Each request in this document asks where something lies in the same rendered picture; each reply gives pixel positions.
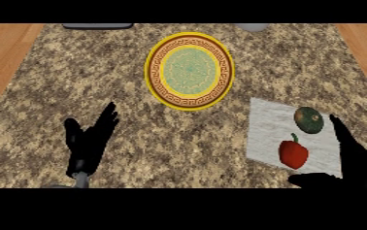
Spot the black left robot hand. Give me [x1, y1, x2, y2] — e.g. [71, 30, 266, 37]
[63, 101, 120, 180]

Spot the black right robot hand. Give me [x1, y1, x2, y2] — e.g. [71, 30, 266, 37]
[288, 114, 367, 189]

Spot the red bell pepper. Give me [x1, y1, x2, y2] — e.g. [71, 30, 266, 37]
[278, 132, 309, 171]

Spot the white marble placemat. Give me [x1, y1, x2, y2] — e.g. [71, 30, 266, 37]
[245, 97, 345, 179]

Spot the yellow patterned plate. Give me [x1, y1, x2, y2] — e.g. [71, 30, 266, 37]
[143, 31, 237, 113]

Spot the dark green round squash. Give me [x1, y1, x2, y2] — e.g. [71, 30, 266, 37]
[293, 106, 325, 135]

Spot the dark grey flat appliance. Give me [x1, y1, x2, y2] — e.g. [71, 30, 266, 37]
[62, 22, 134, 31]

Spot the pale grey round object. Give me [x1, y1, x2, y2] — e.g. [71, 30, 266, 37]
[235, 22, 271, 33]

